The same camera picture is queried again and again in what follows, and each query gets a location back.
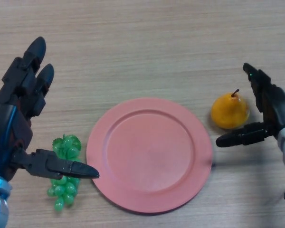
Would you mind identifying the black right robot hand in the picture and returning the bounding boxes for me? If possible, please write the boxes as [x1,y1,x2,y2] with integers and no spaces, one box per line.
[215,62,285,148]

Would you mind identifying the yellow pear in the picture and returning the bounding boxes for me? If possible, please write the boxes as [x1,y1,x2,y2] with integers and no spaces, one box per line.
[210,89,250,130]

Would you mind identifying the green grape bunch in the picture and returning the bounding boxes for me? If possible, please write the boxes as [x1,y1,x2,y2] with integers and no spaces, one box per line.
[46,134,82,213]

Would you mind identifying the pink round plate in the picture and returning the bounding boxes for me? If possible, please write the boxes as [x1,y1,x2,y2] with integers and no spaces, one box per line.
[86,98,213,214]

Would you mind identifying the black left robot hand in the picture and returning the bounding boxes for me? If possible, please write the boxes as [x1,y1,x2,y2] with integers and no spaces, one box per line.
[0,36,100,182]

